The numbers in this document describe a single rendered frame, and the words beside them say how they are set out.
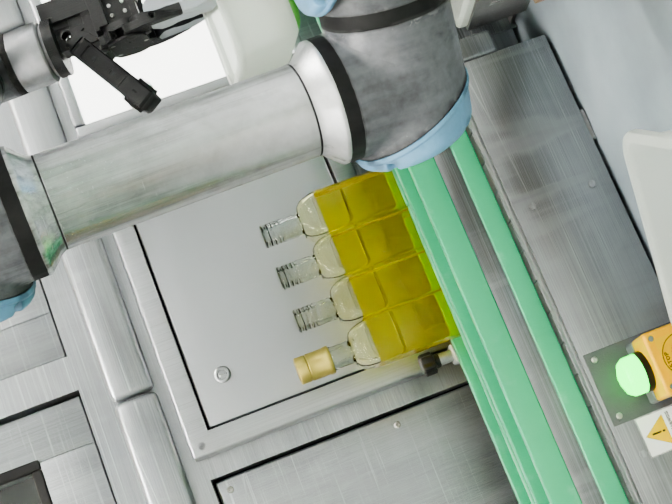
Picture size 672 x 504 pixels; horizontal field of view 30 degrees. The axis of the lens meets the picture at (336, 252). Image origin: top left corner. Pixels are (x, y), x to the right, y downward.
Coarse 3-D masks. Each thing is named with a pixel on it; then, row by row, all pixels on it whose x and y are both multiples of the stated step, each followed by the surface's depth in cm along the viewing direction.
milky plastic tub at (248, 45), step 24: (216, 0) 132; (240, 0) 133; (264, 0) 133; (288, 0) 136; (216, 24) 147; (240, 24) 132; (264, 24) 133; (288, 24) 133; (216, 48) 148; (240, 48) 131; (264, 48) 134; (288, 48) 139; (240, 72) 135; (264, 72) 145
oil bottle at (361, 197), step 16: (368, 176) 156; (384, 176) 156; (320, 192) 156; (336, 192) 156; (352, 192) 156; (368, 192) 156; (384, 192) 156; (400, 192) 156; (304, 208) 155; (320, 208) 155; (336, 208) 155; (352, 208) 155; (368, 208) 155; (384, 208) 156; (304, 224) 155; (320, 224) 155; (336, 224) 155; (352, 224) 156
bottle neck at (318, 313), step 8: (312, 304) 153; (320, 304) 153; (328, 304) 153; (296, 312) 153; (304, 312) 153; (312, 312) 153; (320, 312) 153; (328, 312) 153; (296, 320) 152; (304, 320) 152; (312, 320) 153; (320, 320) 153; (328, 320) 153; (304, 328) 153
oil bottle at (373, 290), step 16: (400, 256) 154; (416, 256) 154; (368, 272) 153; (384, 272) 153; (400, 272) 153; (416, 272) 153; (432, 272) 153; (336, 288) 153; (352, 288) 152; (368, 288) 152; (384, 288) 152; (400, 288) 152; (416, 288) 152; (432, 288) 153; (336, 304) 152; (352, 304) 152; (368, 304) 152; (384, 304) 152; (400, 304) 153; (352, 320) 152
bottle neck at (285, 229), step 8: (288, 216) 157; (296, 216) 156; (272, 224) 156; (280, 224) 156; (288, 224) 156; (296, 224) 156; (264, 232) 156; (272, 232) 156; (280, 232) 156; (288, 232) 156; (296, 232) 156; (264, 240) 156; (272, 240) 156; (280, 240) 156; (288, 240) 157
